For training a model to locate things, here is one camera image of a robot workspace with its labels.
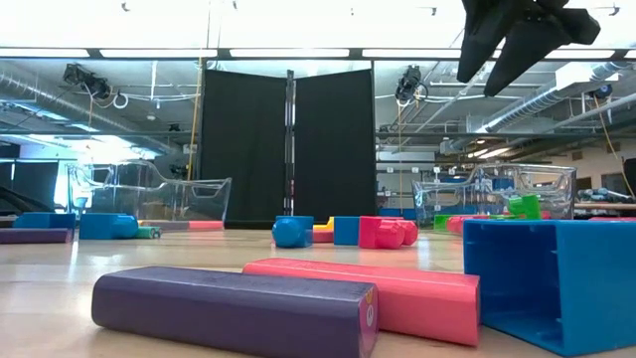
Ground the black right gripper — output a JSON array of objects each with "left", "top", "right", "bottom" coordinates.
[{"left": 455, "top": 0, "right": 603, "bottom": 98}]

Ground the green stud block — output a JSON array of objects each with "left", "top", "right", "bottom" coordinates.
[
  {"left": 506, "top": 194, "right": 543, "bottom": 221},
  {"left": 432, "top": 214, "right": 461, "bottom": 233}
]

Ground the blue stud block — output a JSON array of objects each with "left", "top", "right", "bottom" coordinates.
[
  {"left": 13, "top": 212, "right": 77, "bottom": 231},
  {"left": 271, "top": 214, "right": 316, "bottom": 250},
  {"left": 333, "top": 215, "right": 361, "bottom": 247},
  {"left": 79, "top": 212, "right": 140, "bottom": 242},
  {"left": 461, "top": 218, "right": 636, "bottom": 358}
]

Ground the black hanging ceiling device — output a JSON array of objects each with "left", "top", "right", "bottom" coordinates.
[
  {"left": 62, "top": 63, "right": 113, "bottom": 100},
  {"left": 395, "top": 64, "right": 429, "bottom": 103}
]

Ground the clear plastic bin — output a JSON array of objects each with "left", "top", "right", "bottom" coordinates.
[
  {"left": 67, "top": 158, "right": 234, "bottom": 228},
  {"left": 410, "top": 163, "right": 578, "bottom": 230}
]

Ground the black partition panel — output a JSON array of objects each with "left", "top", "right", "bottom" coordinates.
[
  {"left": 200, "top": 68, "right": 290, "bottom": 214},
  {"left": 292, "top": 68, "right": 378, "bottom": 218}
]

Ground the grey ceiling air duct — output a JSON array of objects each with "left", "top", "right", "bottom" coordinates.
[
  {"left": 476, "top": 59, "right": 636, "bottom": 135},
  {"left": 0, "top": 72, "right": 165, "bottom": 148}
]

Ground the yellow hanging cord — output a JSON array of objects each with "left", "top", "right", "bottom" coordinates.
[
  {"left": 592, "top": 92, "right": 636, "bottom": 198},
  {"left": 186, "top": 57, "right": 204, "bottom": 181}
]

